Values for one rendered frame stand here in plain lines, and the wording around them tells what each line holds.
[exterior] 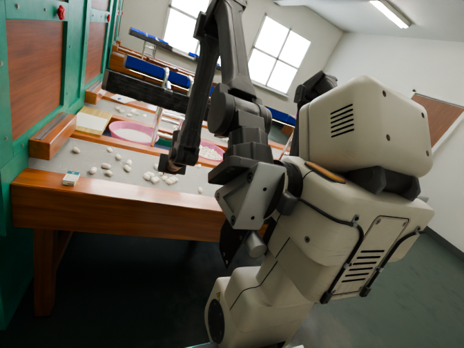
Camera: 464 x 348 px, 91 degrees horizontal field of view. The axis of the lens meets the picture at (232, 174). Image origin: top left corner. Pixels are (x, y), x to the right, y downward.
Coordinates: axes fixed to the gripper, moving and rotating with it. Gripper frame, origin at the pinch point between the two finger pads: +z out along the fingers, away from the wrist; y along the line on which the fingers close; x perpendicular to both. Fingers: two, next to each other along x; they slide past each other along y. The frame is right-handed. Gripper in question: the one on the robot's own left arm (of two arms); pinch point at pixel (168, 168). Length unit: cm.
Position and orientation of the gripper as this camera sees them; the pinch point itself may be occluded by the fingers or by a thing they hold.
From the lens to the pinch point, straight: 96.3
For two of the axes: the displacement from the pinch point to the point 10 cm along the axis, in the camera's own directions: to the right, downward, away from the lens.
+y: -8.9, -1.9, -4.1
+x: -1.1, 9.7, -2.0
